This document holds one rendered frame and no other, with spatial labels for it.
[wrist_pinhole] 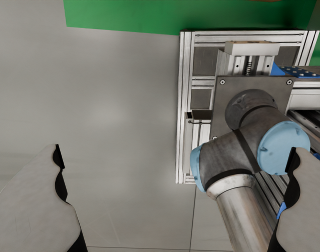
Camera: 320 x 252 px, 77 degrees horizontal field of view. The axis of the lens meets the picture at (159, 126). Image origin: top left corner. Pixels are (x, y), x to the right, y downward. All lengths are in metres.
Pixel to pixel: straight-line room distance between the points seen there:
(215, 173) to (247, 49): 0.38
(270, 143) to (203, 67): 1.06
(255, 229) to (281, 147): 0.17
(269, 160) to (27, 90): 1.92
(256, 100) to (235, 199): 0.28
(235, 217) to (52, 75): 1.73
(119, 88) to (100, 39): 0.39
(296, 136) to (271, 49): 0.30
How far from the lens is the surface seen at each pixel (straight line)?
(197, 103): 1.54
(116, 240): 3.09
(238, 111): 0.61
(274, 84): 0.69
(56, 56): 1.86
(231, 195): 0.47
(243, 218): 0.45
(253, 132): 0.51
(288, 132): 0.49
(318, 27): 1.36
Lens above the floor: 1.63
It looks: 62 degrees down
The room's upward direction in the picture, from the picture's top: 175 degrees counter-clockwise
